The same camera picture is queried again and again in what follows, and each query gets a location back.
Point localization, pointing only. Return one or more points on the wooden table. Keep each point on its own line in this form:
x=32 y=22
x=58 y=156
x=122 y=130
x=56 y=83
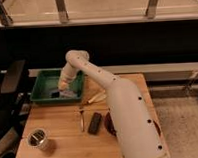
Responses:
x=62 y=125

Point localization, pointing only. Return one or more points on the wooden handled knife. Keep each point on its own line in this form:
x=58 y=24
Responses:
x=82 y=119

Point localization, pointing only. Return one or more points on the metal cup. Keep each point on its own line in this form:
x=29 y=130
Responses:
x=38 y=139

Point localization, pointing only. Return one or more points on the dark red bowl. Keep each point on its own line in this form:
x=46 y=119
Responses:
x=109 y=124

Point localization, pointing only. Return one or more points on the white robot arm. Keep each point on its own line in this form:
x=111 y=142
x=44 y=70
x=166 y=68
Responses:
x=135 y=129

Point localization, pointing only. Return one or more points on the green plastic tray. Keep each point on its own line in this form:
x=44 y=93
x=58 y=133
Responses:
x=47 y=82

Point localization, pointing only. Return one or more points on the dark sponge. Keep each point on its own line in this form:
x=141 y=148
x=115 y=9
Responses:
x=55 y=94

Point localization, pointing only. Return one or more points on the black rectangular block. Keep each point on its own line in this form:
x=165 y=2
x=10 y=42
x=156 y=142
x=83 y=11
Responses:
x=94 y=124

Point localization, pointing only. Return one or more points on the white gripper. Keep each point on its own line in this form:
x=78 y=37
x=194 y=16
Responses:
x=64 y=81

